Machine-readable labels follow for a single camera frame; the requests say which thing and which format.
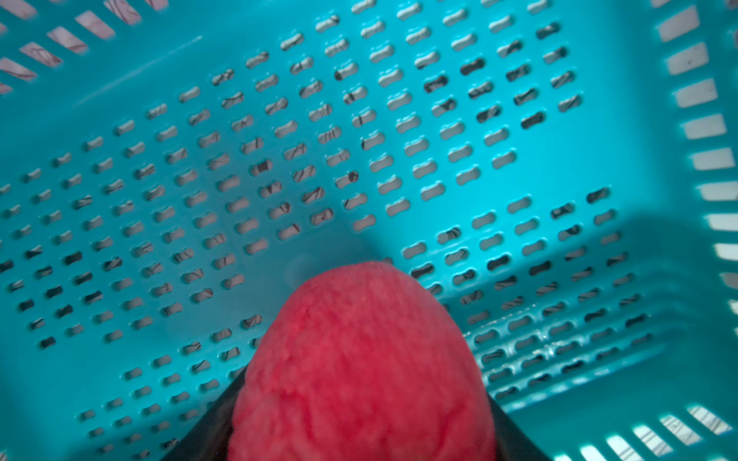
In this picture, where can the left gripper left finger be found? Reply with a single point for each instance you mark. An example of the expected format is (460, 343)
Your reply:
(209, 439)

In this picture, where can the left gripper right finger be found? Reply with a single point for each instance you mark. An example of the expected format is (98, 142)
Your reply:
(511, 443)

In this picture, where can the left teal plastic basket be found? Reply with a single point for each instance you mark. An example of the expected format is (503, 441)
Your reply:
(560, 175)

